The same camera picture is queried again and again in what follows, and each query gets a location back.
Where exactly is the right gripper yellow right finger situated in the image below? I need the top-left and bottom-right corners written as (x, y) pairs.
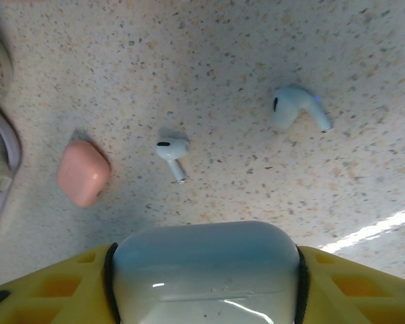
top-left (295, 245), bottom-right (405, 324)

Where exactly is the lavender plastic tray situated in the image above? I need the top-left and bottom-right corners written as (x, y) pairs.
top-left (0, 107), bottom-right (23, 237)

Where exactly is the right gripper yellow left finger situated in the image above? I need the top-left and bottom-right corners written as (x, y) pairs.
top-left (0, 242), bottom-right (121, 324)

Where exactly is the pink earbuds charging case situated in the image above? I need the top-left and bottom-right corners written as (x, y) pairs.
top-left (56, 140), bottom-right (111, 208)

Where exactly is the white wireless earbud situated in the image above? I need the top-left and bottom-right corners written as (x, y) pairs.
top-left (155, 128), bottom-right (191, 184)
top-left (269, 86), bottom-right (333, 134)

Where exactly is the white earbuds charging case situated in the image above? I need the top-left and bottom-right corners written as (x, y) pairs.
top-left (111, 221), bottom-right (306, 324)

